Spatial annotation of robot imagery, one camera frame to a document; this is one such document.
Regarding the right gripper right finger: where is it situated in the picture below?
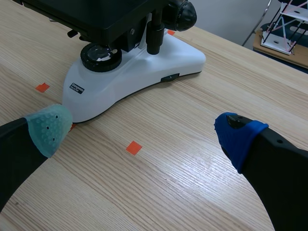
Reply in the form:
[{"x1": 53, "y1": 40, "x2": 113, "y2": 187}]
[{"x1": 213, "y1": 112, "x2": 308, "y2": 231}]

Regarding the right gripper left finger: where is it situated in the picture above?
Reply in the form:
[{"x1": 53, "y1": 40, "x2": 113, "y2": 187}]
[{"x1": 0, "y1": 103, "x2": 74, "y2": 215}]

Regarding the flat wooden board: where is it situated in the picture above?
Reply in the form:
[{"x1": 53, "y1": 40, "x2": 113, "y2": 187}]
[{"x1": 252, "y1": 29, "x2": 308, "y2": 70}]

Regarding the white tiered tower with straws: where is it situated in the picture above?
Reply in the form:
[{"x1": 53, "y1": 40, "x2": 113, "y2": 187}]
[{"x1": 260, "y1": 0, "x2": 308, "y2": 56}]

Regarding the white and black microscope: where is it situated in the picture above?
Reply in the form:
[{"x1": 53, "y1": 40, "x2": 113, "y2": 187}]
[{"x1": 12, "y1": 0, "x2": 207, "y2": 124}]

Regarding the thin grey metal leg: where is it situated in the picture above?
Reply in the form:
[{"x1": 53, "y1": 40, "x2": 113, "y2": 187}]
[{"x1": 241, "y1": 0, "x2": 273, "y2": 47}]

